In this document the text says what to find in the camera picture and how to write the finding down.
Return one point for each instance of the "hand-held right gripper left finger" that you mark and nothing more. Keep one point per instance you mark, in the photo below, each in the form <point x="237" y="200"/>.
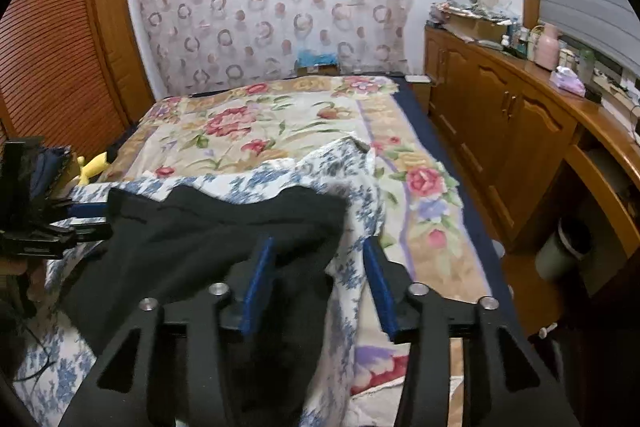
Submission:
<point x="260" y="287"/>

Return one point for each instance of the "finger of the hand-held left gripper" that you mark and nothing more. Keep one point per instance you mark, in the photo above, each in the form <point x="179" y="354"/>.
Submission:
<point x="92" y="232"/>
<point x="90" y="210"/>

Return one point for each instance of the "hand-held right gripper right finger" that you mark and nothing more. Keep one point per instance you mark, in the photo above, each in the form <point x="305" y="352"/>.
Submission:
<point x="382" y="287"/>

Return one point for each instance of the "black printed t-shirt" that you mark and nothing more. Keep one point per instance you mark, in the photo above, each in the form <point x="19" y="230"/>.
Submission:
<point x="200" y="227"/>

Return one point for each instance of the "navy blue folded clothes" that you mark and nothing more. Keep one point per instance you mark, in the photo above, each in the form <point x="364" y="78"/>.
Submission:
<point x="50" y="167"/>

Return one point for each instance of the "person's left hand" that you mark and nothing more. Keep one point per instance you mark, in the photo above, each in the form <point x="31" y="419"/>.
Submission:
<point x="36" y="279"/>

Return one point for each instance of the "yellow plush toy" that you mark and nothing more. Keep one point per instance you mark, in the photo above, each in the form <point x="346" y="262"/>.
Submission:
<point x="92" y="167"/>

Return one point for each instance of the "blue floral white sheet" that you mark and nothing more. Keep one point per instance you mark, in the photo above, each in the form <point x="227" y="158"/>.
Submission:
<point x="350" y="187"/>

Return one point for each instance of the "louvered wooden wardrobe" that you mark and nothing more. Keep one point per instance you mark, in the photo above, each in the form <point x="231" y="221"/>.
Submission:
<point x="50" y="57"/>

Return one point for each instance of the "navy bed mattress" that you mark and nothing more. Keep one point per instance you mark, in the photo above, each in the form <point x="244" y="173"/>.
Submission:
<point x="430" y="132"/>

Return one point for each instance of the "pink rose floral blanket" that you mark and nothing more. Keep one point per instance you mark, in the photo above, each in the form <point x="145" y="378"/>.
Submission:
<point x="250" y="122"/>

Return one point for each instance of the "grey cylindrical bin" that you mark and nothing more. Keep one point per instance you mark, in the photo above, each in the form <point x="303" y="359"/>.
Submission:
<point x="562" y="252"/>

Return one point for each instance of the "long wooden sideboard cabinet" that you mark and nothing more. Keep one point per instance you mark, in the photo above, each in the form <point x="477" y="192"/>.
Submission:
<point x="500" y="107"/>

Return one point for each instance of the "blue item on box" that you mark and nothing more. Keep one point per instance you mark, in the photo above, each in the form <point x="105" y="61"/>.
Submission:
<point x="317" y="62"/>

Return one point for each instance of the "open cardboard box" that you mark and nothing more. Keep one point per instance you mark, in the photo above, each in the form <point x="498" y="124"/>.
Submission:
<point x="475" y="29"/>

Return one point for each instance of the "sheer circle-patterned curtain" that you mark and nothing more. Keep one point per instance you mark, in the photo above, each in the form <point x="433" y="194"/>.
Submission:
<point x="275" y="7"/>

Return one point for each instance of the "purple tissue pack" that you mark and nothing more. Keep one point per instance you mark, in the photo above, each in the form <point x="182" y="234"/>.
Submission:
<point x="567" y="82"/>

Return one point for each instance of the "cluster of small bottles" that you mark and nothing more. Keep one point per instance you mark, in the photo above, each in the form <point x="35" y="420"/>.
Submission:
<point x="517" y="41"/>

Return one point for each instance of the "pile of folded cloths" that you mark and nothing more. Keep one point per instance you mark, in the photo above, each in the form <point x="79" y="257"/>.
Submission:
<point x="452" y="11"/>

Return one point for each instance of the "pink thermos jug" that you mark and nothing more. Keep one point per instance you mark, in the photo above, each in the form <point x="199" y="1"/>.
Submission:
<point x="547" y="49"/>

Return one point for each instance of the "green bottle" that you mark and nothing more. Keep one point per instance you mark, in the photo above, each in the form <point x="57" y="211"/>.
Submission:
<point x="587" y="67"/>

